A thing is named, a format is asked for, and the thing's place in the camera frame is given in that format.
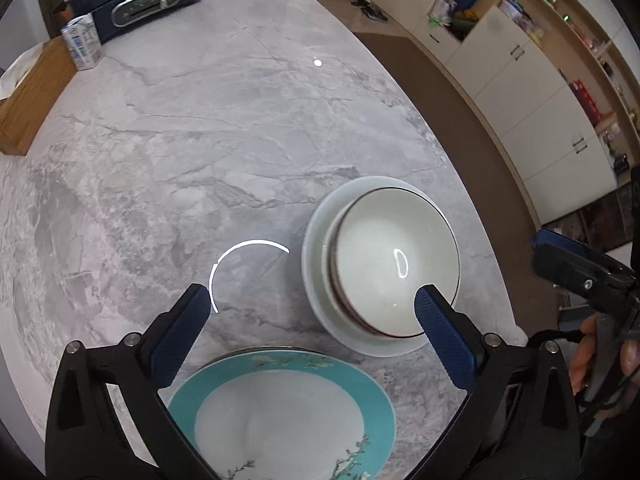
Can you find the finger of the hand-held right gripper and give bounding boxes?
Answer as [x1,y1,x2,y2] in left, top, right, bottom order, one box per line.
[531,228,608,293]

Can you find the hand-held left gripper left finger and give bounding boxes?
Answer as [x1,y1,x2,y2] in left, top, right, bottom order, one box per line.
[45,282,213,480]

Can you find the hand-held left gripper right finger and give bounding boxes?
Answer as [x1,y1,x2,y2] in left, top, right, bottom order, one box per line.
[413,284,583,480]

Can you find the white patterned bowl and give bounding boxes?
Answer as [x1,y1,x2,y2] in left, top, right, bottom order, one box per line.
[327,187,460,338]

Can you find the teal floral plate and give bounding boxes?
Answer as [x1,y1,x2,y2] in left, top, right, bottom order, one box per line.
[167,349,396,480]

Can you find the white deep plate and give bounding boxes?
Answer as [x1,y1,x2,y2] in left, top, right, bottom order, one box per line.
[301,176,453,358]

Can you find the person's right hand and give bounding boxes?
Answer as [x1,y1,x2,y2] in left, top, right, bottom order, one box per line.
[569,314,640,396]

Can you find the red box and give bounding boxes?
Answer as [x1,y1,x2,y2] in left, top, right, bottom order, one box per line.
[570,79,604,127]

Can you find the white cabinet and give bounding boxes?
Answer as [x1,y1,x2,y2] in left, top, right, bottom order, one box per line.
[361,0,617,226]

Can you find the beige open shelf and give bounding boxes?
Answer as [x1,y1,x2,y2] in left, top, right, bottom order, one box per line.
[520,0,640,191]

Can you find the wooden tissue box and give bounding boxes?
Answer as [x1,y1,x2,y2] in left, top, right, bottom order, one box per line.
[0,36,79,156]

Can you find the colourful bag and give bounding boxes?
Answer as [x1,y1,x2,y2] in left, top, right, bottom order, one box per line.
[426,0,458,28]

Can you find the white drink carton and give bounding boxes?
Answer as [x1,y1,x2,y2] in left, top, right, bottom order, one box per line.
[61,14,104,71]

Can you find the white tissue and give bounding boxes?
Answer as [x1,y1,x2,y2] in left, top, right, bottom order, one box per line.
[0,42,42,101]

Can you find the dark blue electric grill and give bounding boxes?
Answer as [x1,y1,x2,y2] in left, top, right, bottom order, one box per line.
[65,0,208,44]

